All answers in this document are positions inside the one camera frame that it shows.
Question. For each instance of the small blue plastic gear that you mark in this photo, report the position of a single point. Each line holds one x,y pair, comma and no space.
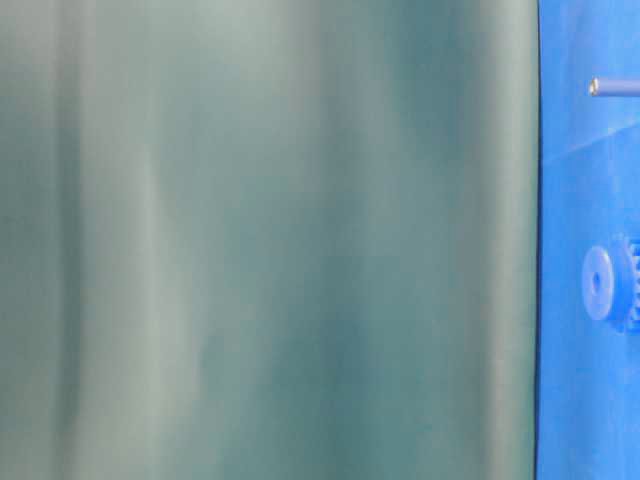
610,284

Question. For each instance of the blue table mat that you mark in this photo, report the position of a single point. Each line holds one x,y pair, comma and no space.
588,373

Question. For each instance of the green backdrop curtain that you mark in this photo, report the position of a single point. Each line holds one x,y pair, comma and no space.
268,239

